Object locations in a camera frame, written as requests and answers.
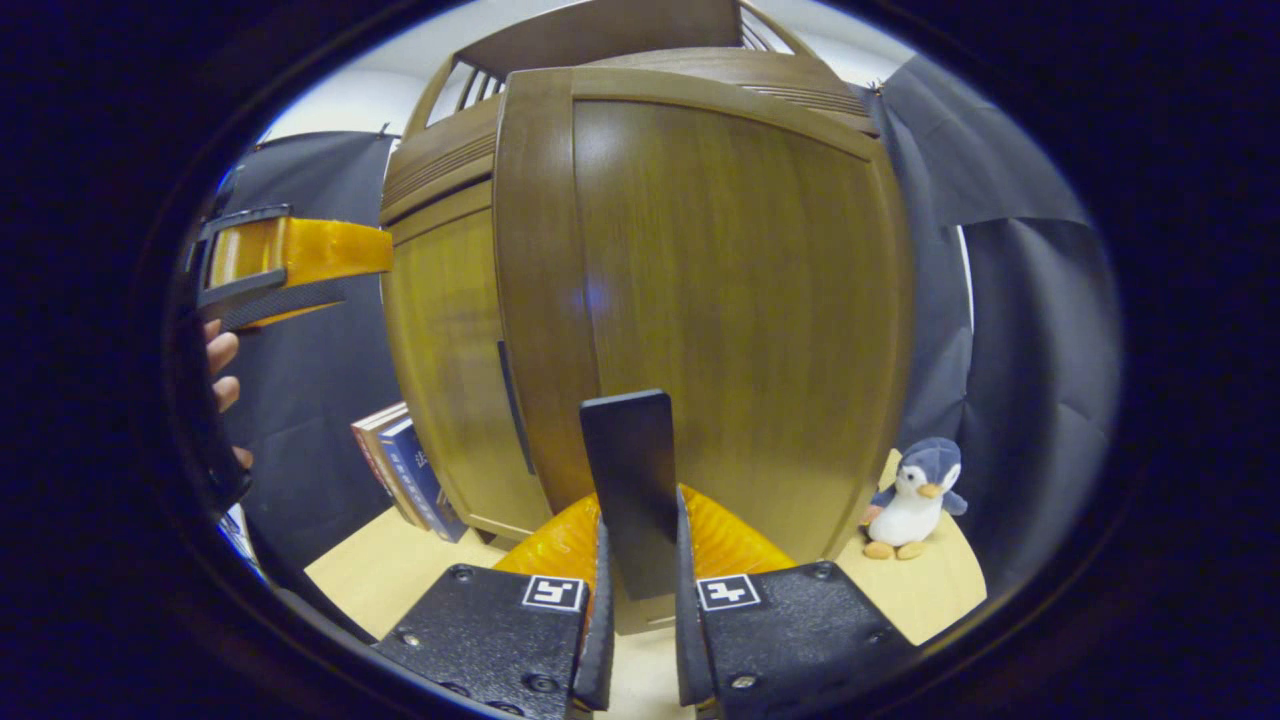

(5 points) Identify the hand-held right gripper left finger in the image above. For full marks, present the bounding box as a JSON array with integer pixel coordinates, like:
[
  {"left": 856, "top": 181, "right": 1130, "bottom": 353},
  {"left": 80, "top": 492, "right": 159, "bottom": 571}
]
[{"left": 372, "top": 490, "right": 616, "bottom": 720}]

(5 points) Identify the penguin plush toy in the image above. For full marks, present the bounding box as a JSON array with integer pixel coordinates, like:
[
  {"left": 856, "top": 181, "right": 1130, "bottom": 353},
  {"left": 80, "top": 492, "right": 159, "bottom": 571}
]
[{"left": 862, "top": 437, "right": 969, "bottom": 561}]

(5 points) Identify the wooden double-door shoe cabinet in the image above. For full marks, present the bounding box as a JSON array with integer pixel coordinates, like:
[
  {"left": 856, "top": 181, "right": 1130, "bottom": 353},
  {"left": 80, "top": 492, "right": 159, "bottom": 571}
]
[{"left": 378, "top": 0, "right": 916, "bottom": 636}]

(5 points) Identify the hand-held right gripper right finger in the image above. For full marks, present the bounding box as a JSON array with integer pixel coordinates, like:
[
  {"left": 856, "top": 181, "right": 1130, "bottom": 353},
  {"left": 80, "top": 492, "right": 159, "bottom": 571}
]
[{"left": 675, "top": 485, "right": 916, "bottom": 720}]

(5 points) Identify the black backdrop cloth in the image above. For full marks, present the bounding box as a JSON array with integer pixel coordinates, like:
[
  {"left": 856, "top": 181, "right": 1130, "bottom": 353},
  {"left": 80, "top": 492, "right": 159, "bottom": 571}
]
[{"left": 215, "top": 55, "right": 1121, "bottom": 601}]

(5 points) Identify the wooden cabinet door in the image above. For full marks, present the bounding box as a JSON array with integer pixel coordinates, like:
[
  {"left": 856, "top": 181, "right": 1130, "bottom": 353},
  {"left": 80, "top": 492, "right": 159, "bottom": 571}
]
[
  {"left": 383, "top": 180, "right": 553, "bottom": 541},
  {"left": 493, "top": 65, "right": 916, "bottom": 636}
]

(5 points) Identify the black door handle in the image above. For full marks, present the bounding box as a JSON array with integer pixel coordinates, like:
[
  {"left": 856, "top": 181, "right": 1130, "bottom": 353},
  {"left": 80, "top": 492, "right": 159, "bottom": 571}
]
[
  {"left": 497, "top": 340, "right": 536, "bottom": 476},
  {"left": 580, "top": 390, "right": 679, "bottom": 601}
]

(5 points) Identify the blue cover book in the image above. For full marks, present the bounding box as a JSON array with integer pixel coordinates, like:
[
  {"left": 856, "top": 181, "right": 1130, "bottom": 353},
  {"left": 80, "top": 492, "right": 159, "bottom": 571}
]
[{"left": 380, "top": 415, "right": 469, "bottom": 544}]

